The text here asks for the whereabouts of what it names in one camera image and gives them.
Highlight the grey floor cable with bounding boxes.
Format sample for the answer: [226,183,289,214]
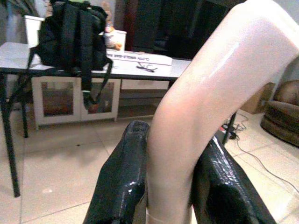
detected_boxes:
[230,113,299,194]

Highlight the white cabinet with glass doors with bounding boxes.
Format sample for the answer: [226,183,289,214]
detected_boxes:
[24,15,170,130]

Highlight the plush toy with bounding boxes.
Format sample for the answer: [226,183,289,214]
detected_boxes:
[100,0,123,51]

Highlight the black power strip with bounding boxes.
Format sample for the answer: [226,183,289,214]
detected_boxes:
[221,123,240,140]

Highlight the flat white printed box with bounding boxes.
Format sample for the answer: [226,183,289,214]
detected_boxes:
[105,48,173,66]

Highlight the grey table with black legs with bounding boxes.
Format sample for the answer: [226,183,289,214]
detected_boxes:
[0,42,238,198]

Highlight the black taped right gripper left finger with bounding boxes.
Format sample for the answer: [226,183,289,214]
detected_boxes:
[83,120,150,224]

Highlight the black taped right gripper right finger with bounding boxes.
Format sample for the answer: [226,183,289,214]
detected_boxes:
[192,137,278,224]

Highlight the brown upholstered armchair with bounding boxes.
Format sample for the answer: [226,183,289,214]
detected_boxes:
[260,80,299,147]

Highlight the cardboard box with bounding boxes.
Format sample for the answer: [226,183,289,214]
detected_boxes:
[242,83,276,114]

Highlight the black eyeglasses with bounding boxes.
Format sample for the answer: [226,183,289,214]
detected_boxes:
[136,62,158,73]

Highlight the black backpack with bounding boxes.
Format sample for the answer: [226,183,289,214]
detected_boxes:
[26,0,114,108]

